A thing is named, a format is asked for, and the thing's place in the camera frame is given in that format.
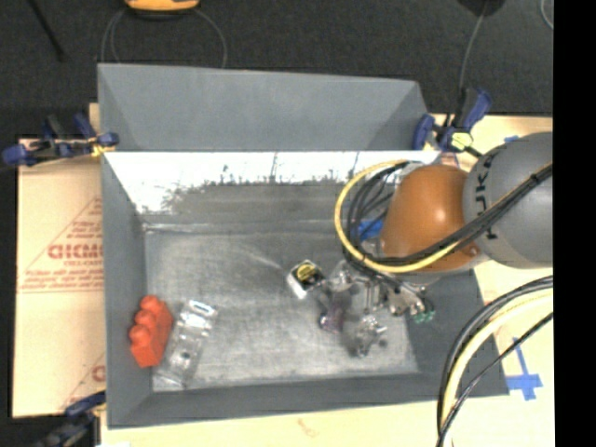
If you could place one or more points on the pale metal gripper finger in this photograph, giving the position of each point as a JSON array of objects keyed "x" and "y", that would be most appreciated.
[
  {"x": 368, "y": 338},
  {"x": 335, "y": 315}
]

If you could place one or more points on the clear plastic packet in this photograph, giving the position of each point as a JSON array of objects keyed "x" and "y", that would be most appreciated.
[{"x": 188, "y": 342}]

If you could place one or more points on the red toy building block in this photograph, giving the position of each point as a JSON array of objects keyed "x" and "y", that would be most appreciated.
[{"x": 150, "y": 331}]

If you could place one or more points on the grey metal bin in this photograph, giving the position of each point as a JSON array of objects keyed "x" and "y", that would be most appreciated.
[{"x": 233, "y": 110}]

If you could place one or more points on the brown cardboard board, red print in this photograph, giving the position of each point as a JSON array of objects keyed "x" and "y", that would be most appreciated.
[{"x": 56, "y": 212}]

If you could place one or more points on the black cylinder on white bracket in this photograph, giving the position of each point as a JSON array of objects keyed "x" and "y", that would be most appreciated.
[{"x": 305, "y": 277}]

